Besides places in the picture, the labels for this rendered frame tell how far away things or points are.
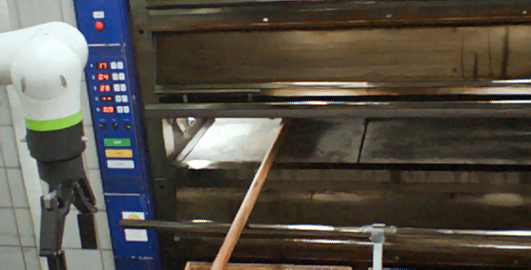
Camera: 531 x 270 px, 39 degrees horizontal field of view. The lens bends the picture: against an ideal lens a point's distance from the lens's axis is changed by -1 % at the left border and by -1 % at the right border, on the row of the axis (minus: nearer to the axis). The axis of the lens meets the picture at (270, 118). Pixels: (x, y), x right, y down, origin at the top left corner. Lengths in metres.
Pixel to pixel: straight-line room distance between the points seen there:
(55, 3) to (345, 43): 0.91
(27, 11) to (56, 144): 1.29
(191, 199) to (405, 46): 0.87
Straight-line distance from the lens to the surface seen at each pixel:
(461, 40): 2.20
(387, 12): 2.17
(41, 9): 2.46
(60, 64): 1.20
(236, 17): 2.24
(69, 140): 1.24
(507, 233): 1.98
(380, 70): 2.19
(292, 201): 2.41
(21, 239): 2.82
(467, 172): 2.31
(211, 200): 2.48
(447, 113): 2.09
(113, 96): 2.40
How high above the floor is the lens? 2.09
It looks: 19 degrees down
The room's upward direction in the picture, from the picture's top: 4 degrees counter-clockwise
